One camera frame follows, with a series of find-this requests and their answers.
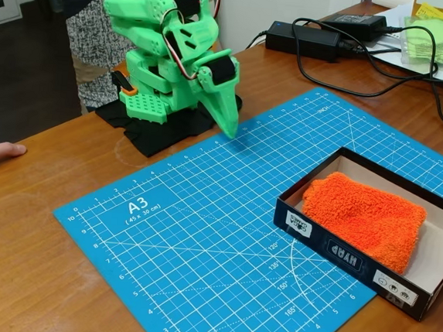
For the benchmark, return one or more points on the black orange table clamp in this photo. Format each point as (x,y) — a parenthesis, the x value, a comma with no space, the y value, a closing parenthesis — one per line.
(126,86)

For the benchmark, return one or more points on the green gripper black servo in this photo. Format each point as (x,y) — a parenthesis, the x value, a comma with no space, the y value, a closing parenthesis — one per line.
(223,96)

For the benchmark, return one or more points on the large black power adapter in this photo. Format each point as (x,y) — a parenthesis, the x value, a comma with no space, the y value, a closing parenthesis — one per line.
(314,40)

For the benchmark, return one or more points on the person in speckled top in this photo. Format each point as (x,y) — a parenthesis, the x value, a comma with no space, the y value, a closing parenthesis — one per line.
(88,26)

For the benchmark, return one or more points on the white paper sheets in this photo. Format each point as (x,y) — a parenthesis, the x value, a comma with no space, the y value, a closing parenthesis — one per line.
(394,13)

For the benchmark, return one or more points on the black cardboard game box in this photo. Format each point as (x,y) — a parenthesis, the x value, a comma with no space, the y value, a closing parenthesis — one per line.
(349,255)

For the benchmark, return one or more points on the orange fluffy cloth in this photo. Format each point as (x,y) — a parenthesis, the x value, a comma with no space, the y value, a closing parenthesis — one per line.
(360,217)

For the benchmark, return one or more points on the plastic bag green parts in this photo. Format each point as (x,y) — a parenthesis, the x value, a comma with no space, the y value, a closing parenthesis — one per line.
(427,36)

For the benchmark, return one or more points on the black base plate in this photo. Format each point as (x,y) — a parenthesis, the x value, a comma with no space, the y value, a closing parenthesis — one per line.
(150,138)

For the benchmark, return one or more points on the blue cutting mat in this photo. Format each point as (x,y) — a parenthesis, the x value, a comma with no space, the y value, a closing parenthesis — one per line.
(195,284)

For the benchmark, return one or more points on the green 3D-printed robot arm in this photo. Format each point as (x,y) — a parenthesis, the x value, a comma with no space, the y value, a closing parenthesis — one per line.
(145,105)

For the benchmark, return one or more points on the yellow sticky note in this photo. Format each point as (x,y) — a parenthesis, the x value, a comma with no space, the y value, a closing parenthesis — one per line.
(432,13)

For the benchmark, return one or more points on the flat black power adapter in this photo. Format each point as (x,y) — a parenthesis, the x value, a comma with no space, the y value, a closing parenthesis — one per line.
(358,22)

